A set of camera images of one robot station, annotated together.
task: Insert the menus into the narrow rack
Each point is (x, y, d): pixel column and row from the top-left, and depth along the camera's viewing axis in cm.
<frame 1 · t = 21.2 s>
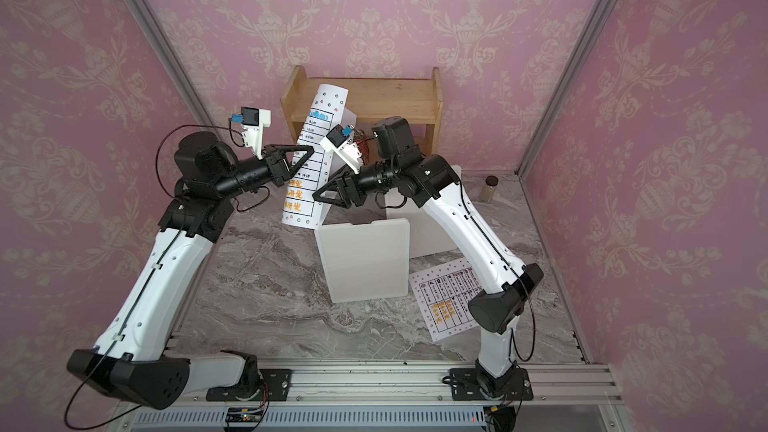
left hand: (311, 152, 61), fingers closed
right hand: (322, 191, 61), fingers open
front white rack board: (366, 261, 77), point 19 cm above the table
right paper menu sheet: (443, 294, 91), on the table

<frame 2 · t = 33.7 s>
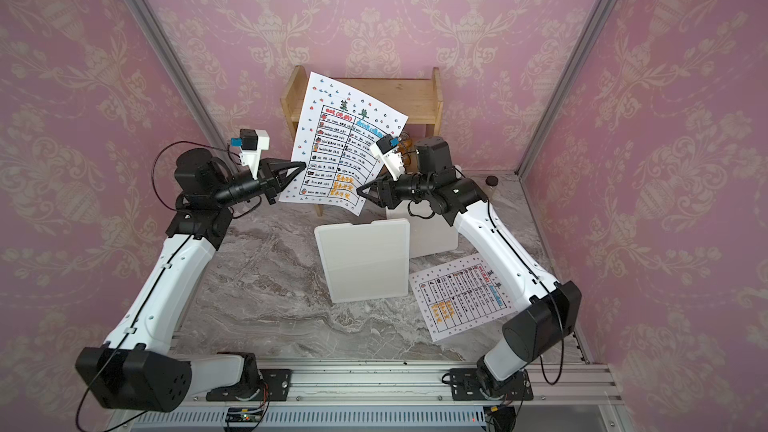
left hand: (303, 167, 65), fingers closed
right hand: (364, 187, 69), fingers open
the named things where they were.

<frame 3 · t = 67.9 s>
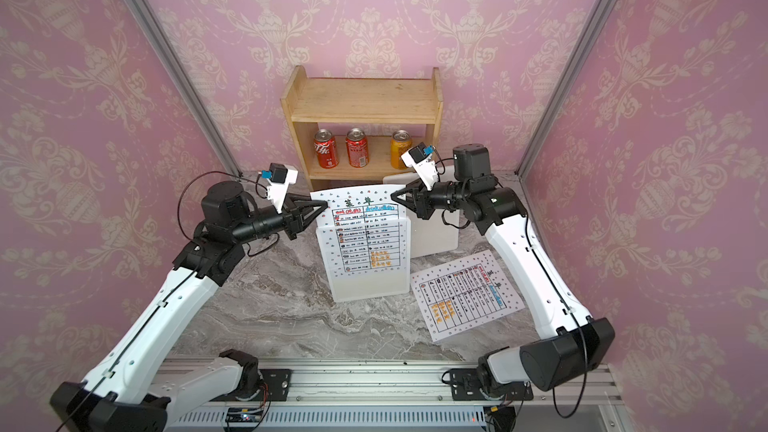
left hand: (323, 205, 66), fingers closed
right hand: (396, 194, 67), fingers closed
red cola can left: (326, 148, 88), point 31 cm above the table
red cola can middle: (358, 148, 89), point 30 cm above the table
the other named things where they were.

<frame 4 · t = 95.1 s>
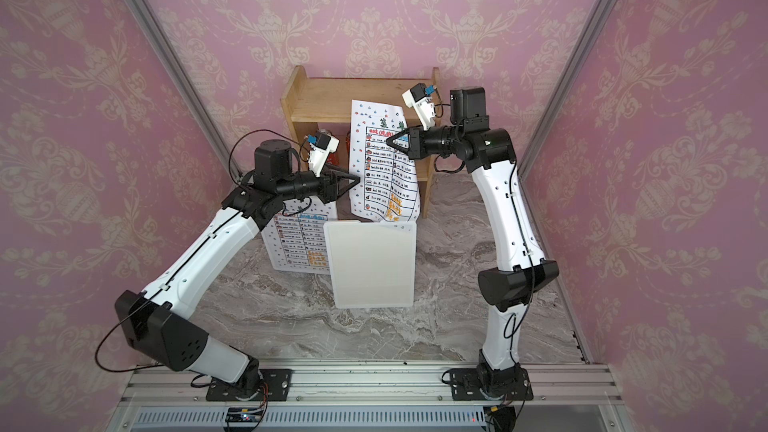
left hand: (354, 177, 71), fingers open
right hand: (390, 141, 67), fingers closed
right paper menu sheet: (387, 187, 73), point 35 cm above the table
left paper menu sheet: (296, 239, 87), point 15 cm above the table
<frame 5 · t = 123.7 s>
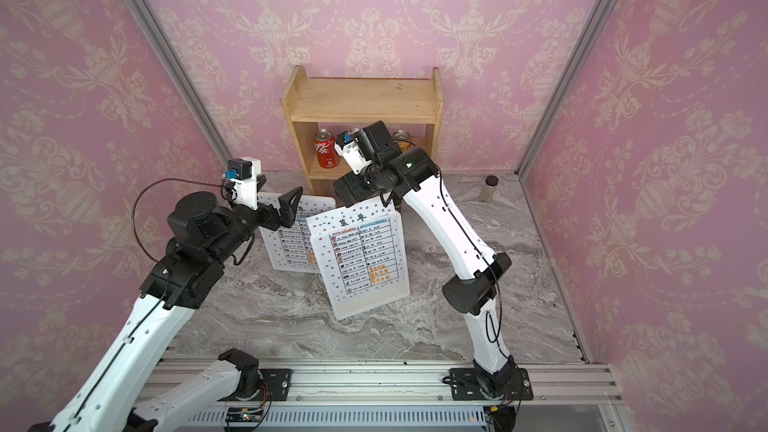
left hand: (283, 184, 63), fingers open
right hand: (353, 180, 73), fingers open
right paper menu sheet: (360, 247, 76), point 23 cm above the table
small dark-capped spice bottle: (488, 188, 108), point 8 cm above the table
